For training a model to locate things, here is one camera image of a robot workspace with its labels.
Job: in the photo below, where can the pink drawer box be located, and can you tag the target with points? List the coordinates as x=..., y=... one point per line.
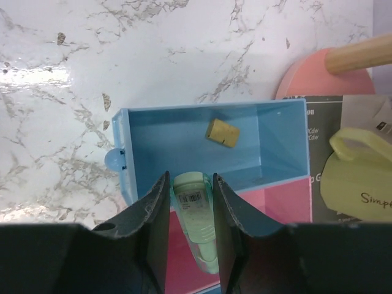
x=256, y=252

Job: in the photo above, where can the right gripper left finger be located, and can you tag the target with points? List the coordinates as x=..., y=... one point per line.
x=125, y=254

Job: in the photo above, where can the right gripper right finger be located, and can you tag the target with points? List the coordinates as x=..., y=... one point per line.
x=344, y=258

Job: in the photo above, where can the pink wooden tiered shelf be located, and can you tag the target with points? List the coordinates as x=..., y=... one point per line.
x=337, y=71

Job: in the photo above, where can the yellow-green mug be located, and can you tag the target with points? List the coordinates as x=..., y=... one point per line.
x=356, y=179

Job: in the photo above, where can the dark printed booklet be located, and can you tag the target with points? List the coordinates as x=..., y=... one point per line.
x=328, y=114

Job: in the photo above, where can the green correction tape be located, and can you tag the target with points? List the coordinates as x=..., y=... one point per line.
x=192, y=199

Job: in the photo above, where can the light blue drawer box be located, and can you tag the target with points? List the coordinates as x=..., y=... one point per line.
x=272, y=147

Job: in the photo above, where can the yellow eraser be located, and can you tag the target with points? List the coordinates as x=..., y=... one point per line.
x=222, y=133

